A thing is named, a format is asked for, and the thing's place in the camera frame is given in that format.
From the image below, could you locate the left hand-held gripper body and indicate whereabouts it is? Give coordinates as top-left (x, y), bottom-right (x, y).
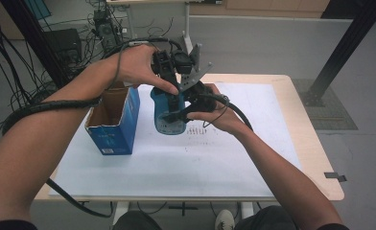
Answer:
top-left (151, 43), bottom-right (203, 94)

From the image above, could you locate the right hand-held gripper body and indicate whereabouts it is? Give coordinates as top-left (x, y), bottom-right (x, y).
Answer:
top-left (177, 61), bottom-right (218, 113)

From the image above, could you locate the blue cylindrical cup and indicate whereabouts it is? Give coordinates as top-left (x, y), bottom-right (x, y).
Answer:
top-left (150, 86), bottom-right (188, 136)

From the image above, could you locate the blue cardboard box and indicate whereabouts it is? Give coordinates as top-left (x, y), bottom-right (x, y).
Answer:
top-left (84, 80), bottom-right (142, 156)

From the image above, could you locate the person's left hand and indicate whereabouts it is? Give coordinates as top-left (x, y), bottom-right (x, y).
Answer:
top-left (113, 44), bottom-right (180, 97)

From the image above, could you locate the person's right hand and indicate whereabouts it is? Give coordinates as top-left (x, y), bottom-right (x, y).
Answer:
top-left (186, 83), bottom-right (253, 137)

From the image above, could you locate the white paper sheet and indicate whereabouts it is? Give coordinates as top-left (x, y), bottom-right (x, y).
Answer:
top-left (48, 81), bottom-right (303, 198)

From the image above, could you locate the computer tower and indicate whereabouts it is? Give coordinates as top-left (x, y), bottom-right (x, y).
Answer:
top-left (93, 8), bottom-right (124, 54)

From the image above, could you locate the black equipment box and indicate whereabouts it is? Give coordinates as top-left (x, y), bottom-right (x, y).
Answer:
top-left (44, 28), bottom-right (83, 65)

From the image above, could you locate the white shoe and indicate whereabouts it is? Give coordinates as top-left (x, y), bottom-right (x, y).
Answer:
top-left (214, 209), bottom-right (236, 230)

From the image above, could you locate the person's left leg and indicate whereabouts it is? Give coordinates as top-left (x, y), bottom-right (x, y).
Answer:
top-left (112, 210), bottom-right (163, 230)

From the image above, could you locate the person's leg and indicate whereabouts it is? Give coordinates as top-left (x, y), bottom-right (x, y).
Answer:
top-left (233, 205), bottom-right (294, 230)
top-left (112, 210), bottom-right (163, 230)

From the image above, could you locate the light wooden table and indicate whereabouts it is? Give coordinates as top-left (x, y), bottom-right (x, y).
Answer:
top-left (34, 73), bottom-right (345, 221)

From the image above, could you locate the person's right leg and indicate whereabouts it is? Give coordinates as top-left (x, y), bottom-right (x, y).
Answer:
top-left (233, 205), bottom-right (294, 230)

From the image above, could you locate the grey tape strip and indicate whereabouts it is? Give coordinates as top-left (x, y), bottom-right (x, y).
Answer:
top-left (323, 172), bottom-right (348, 183)

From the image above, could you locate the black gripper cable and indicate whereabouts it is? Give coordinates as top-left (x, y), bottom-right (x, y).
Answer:
top-left (199, 92), bottom-right (254, 132)

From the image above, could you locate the thin grey cable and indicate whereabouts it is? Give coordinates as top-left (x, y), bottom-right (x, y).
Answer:
top-left (106, 37), bottom-right (183, 91)

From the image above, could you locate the thick black wrapped cable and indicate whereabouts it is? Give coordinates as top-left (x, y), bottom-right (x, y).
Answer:
top-left (2, 97), bottom-right (115, 219)

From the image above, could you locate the black metal stand post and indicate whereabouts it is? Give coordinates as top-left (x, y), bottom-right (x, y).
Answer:
top-left (299, 0), bottom-right (376, 107)
top-left (0, 0), bottom-right (70, 88)

